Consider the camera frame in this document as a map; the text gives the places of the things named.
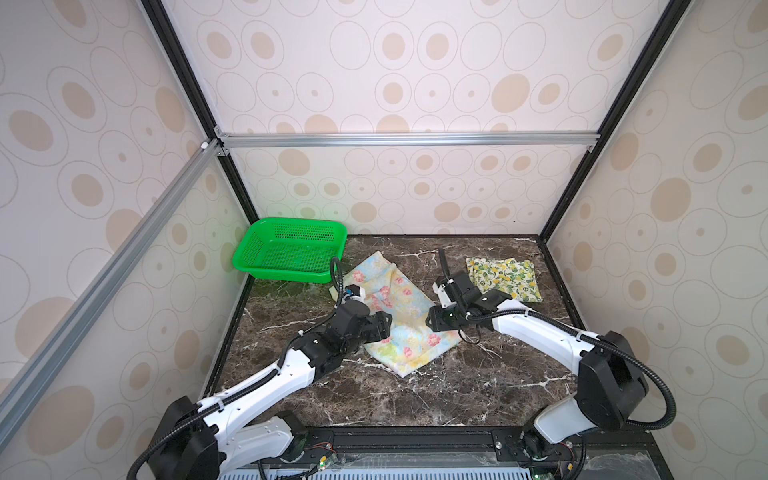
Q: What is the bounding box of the pastel floral skirt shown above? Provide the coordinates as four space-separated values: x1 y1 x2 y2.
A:
344 251 461 377

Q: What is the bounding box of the lemon print skirt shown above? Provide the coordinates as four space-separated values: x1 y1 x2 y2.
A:
466 257 543 303

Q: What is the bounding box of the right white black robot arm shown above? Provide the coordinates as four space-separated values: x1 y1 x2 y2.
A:
426 272 648 455

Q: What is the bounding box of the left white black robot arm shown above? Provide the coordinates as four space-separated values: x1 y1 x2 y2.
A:
127 299 392 479

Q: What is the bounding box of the green plastic basket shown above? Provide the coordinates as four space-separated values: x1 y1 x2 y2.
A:
232 217 348 284

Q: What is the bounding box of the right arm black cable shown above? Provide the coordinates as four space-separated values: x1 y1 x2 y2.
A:
436 247 678 431

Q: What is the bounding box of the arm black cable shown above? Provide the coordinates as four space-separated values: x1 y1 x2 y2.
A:
125 256 346 480
436 247 678 431

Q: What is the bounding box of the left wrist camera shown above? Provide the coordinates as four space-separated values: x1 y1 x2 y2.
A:
342 284 366 303

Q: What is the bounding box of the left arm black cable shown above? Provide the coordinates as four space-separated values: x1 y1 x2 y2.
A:
125 256 346 480

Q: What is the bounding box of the back aluminium rail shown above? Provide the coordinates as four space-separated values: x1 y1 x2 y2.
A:
202 130 600 153

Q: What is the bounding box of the aluminium rail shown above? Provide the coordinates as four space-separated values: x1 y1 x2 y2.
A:
1 139 223 449
202 130 600 153

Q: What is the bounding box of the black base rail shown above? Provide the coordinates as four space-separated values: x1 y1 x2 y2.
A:
256 426 672 479

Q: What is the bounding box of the left aluminium rail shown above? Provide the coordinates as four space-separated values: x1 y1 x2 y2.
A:
1 139 223 449

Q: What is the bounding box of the right black frame post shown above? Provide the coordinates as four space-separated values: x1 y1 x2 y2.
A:
539 0 692 245

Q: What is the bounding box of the black frame post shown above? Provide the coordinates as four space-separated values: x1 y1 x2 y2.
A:
139 0 260 224
539 0 692 245

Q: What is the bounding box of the left black frame post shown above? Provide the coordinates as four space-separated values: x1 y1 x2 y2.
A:
139 0 260 224

